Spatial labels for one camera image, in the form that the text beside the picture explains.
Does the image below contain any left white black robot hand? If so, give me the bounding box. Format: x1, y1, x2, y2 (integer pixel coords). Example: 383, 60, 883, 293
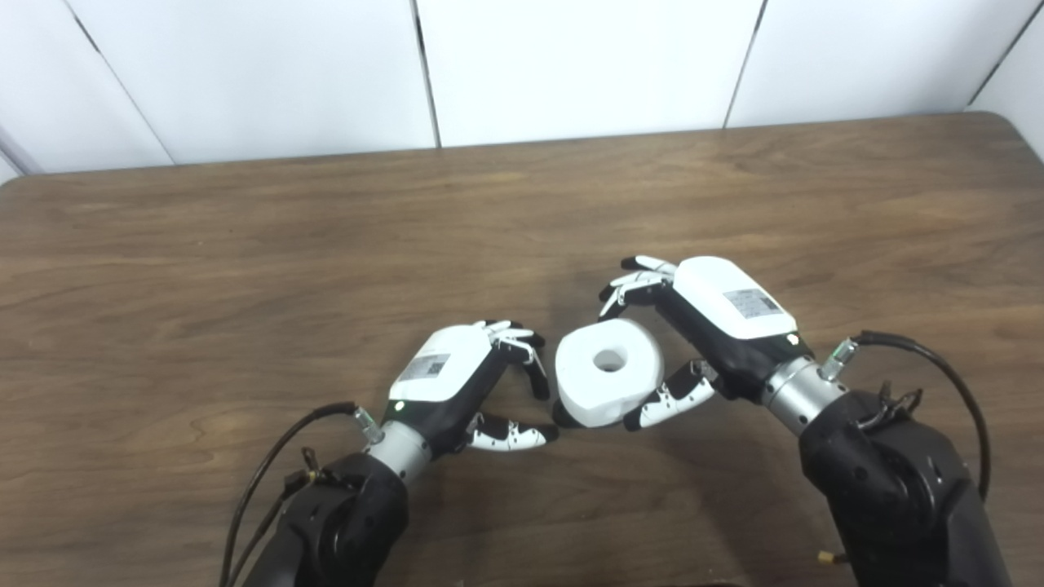
383, 320, 560, 459

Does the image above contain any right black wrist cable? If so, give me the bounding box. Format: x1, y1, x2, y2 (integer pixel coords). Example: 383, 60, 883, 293
820, 330, 992, 502

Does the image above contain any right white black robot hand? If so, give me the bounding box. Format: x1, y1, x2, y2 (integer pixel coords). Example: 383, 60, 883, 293
598, 255, 816, 433

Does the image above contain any round white plastic piece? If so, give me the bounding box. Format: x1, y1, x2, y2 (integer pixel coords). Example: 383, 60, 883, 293
555, 318, 664, 430

